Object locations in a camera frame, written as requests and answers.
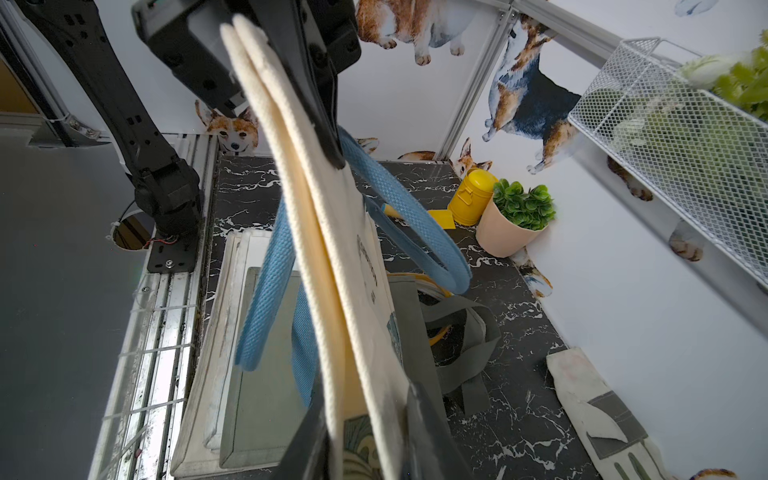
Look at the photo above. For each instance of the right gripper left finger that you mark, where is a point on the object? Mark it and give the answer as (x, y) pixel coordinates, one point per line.
(307, 456)

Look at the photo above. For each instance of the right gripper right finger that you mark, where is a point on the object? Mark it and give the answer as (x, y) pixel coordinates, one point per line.
(431, 452)

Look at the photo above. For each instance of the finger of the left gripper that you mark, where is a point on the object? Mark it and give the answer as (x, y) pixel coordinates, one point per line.
(305, 36)

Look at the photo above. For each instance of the grey-green canvas bag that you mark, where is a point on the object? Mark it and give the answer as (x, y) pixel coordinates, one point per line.
(445, 343)

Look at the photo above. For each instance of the cream canvas bag with print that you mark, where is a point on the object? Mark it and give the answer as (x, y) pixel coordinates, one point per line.
(198, 451)

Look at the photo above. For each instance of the cream bag with blue handles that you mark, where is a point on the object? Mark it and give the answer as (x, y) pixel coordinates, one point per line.
(335, 216)

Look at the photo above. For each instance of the white bag with yellow handles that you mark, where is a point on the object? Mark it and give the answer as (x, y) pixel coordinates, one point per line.
(249, 417)

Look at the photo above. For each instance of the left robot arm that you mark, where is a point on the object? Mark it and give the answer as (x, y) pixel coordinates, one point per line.
(182, 34)

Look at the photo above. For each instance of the white gardening glove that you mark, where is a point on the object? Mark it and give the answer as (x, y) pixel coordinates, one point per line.
(615, 441)

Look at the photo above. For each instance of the yellow plastic toy shovel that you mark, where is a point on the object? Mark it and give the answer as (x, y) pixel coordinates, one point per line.
(444, 218)

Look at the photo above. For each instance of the yellow toy bucket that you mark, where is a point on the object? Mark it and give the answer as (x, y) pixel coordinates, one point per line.
(472, 197)

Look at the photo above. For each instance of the pink pot green plant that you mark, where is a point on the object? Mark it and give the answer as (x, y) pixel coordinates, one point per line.
(514, 217)

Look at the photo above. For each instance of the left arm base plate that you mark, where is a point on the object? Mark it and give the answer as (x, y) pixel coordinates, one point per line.
(171, 255)

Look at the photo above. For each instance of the white wire mesh basket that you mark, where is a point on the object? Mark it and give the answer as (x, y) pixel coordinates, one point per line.
(732, 217)

